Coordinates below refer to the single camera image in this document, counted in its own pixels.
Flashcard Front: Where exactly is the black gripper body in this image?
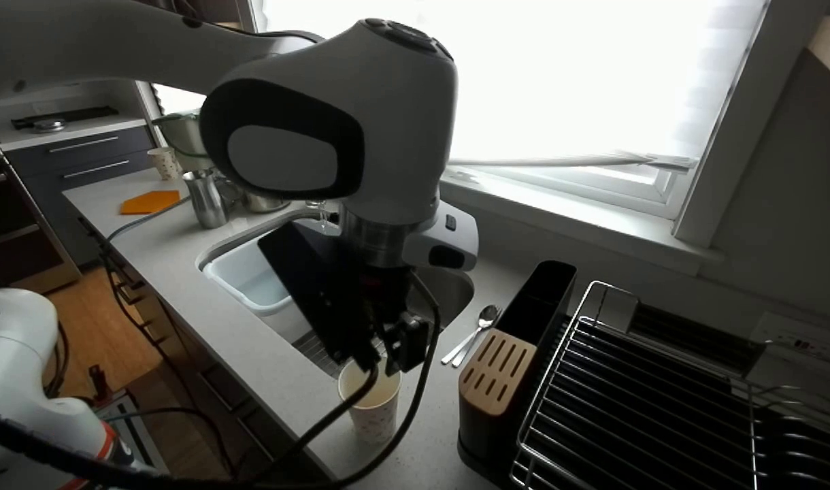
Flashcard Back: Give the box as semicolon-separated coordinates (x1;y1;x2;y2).
260;220;431;373

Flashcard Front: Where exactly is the white paper cup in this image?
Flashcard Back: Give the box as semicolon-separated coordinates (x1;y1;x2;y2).
337;362;401;443

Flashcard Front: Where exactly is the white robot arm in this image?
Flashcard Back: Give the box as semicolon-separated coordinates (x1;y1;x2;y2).
0;0;480;370

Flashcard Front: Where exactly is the stainless steel sink basin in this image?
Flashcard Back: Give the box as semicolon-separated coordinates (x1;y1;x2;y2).
214;219;475;375

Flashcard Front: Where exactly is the white plastic wash tub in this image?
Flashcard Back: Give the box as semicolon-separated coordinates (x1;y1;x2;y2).
201;239;310;343

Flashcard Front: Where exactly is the silver spoon on counter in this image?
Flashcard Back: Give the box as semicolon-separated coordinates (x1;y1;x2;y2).
441;306;501;368

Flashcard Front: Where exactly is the steel cylindrical container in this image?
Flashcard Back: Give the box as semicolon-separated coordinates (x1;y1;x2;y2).
184;172;226;230

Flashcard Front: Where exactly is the orange cloth on counter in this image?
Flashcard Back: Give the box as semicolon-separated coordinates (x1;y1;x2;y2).
118;192;181;216

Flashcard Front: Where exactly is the black dish drying rack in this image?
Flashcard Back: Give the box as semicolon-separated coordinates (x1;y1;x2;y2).
458;262;830;490

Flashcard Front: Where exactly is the window with white blind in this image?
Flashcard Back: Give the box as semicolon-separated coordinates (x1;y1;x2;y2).
151;0;830;250

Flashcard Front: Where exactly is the dark drawer cabinet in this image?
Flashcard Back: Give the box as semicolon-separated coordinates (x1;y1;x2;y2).
0;79;163;294

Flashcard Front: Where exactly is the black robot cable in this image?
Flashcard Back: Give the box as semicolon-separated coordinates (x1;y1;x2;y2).
0;270;448;490

